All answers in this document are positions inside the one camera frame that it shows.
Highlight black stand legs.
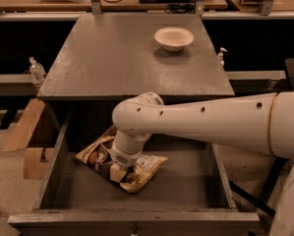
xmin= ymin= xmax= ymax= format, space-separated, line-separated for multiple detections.
xmin=229 ymin=157 xmax=288 ymax=218

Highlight grey cabinet counter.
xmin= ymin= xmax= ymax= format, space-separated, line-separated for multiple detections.
xmin=36 ymin=13 xmax=236 ymax=134

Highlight brown chip bag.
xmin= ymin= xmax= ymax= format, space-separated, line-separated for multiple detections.
xmin=76 ymin=126 xmax=167 ymax=193

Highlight cardboard pieces on floor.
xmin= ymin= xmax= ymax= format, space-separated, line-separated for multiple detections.
xmin=2 ymin=98 xmax=57 ymax=180

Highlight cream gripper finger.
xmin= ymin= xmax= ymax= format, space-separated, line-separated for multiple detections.
xmin=110 ymin=163 xmax=127 ymax=183

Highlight clear plastic bottle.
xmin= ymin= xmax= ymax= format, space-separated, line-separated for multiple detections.
xmin=29 ymin=57 xmax=46 ymax=81

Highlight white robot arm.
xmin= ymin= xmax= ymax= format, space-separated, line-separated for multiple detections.
xmin=111 ymin=91 xmax=294 ymax=236

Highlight open grey top drawer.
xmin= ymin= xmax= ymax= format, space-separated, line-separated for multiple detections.
xmin=8 ymin=105 xmax=259 ymax=236

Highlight wooden workbench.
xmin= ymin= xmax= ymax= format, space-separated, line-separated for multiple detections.
xmin=0 ymin=0 xmax=168 ymax=12

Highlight white pump dispenser bottle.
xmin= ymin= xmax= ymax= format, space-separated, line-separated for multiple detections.
xmin=217 ymin=47 xmax=227 ymax=66

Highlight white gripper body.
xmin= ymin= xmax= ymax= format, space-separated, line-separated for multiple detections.
xmin=110 ymin=145 xmax=141 ymax=168

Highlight white bowl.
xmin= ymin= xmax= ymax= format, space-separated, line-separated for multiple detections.
xmin=154 ymin=27 xmax=194 ymax=52

